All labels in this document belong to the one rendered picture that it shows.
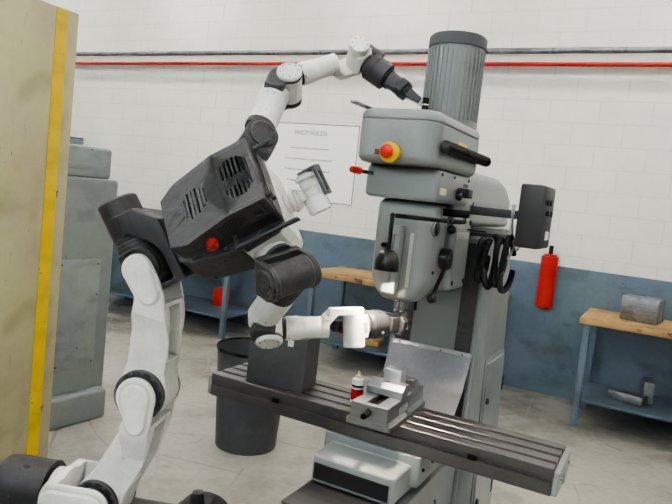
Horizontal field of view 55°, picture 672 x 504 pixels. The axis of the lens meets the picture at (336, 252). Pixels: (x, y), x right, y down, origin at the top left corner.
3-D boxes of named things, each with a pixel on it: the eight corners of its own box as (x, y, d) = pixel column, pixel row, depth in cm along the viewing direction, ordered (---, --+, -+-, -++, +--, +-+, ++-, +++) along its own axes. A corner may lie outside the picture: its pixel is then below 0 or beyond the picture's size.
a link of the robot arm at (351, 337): (381, 310, 196) (357, 311, 187) (382, 345, 195) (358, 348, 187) (353, 309, 203) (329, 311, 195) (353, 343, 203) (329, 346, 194)
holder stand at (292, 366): (301, 393, 219) (307, 336, 217) (245, 380, 227) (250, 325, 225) (315, 385, 230) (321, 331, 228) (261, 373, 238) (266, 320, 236)
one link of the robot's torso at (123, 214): (87, 209, 174) (143, 181, 172) (109, 209, 187) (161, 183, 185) (131, 302, 175) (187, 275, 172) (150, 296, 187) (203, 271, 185)
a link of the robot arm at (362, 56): (371, 65, 199) (343, 45, 201) (366, 87, 209) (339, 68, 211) (393, 45, 204) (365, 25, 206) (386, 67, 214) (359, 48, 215)
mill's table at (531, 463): (557, 499, 177) (561, 471, 176) (204, 392, 233) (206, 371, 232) (569, 471, 197) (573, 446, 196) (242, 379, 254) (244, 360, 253)
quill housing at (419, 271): (422, 306, 196) (434, 202, 193) (361, 295, 206) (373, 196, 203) (441, 300, 213) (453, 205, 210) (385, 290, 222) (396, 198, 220)
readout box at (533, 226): (541, 250, 207) (550, 185, 206) (512, 246, 212) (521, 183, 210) (551, 248, 225) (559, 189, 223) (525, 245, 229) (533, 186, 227)
